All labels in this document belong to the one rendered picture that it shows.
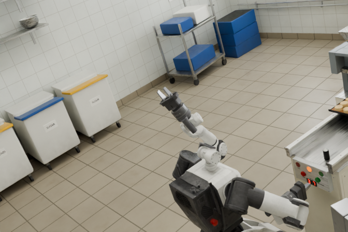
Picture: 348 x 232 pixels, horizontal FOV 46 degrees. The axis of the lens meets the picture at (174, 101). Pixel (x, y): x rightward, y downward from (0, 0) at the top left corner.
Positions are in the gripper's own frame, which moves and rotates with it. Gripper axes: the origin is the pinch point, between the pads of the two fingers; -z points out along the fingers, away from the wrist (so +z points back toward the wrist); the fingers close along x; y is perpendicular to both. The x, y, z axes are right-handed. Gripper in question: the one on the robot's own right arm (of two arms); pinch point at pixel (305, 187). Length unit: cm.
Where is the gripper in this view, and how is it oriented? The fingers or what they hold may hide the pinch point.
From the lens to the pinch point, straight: 239.4
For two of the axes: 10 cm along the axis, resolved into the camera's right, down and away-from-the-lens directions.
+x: 2.7, 8.7, 4.1
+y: 5.5, 2.1, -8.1
